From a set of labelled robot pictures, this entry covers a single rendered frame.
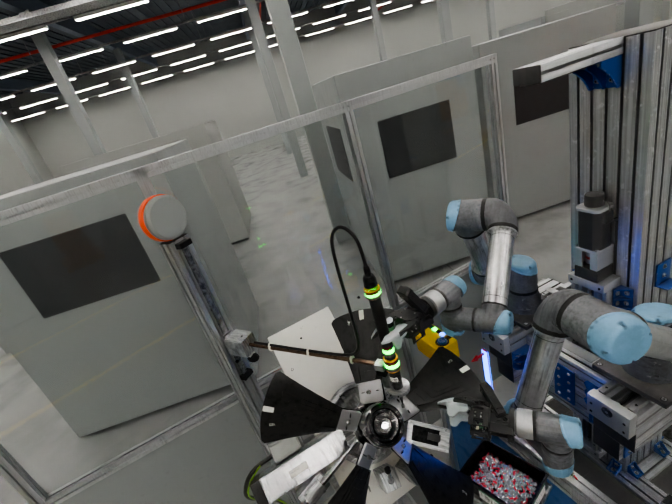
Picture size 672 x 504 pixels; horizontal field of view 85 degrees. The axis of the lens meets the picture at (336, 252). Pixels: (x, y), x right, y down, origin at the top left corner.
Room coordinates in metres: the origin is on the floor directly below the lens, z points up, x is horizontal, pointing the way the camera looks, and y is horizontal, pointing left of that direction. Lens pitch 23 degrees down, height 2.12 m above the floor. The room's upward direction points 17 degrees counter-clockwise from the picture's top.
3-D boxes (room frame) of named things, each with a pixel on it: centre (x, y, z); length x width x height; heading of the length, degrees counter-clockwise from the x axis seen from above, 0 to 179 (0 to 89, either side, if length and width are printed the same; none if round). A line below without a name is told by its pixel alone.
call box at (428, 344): (1.25, -0.30, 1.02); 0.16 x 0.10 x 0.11; 20
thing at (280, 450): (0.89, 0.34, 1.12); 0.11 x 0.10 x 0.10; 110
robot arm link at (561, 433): (0.64, -0.42, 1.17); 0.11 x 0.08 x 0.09; 57
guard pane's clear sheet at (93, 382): (1.53, 0.18, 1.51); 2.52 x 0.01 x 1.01; 110
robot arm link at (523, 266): (1.33, -0.73, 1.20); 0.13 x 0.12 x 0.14; 52
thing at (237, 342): (1.21, 0.45, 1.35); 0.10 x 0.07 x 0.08; 55
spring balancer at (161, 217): (1.26, 0.53, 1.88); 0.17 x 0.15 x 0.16; 110
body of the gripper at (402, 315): (0.92, -0.17, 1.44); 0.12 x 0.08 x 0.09; 120
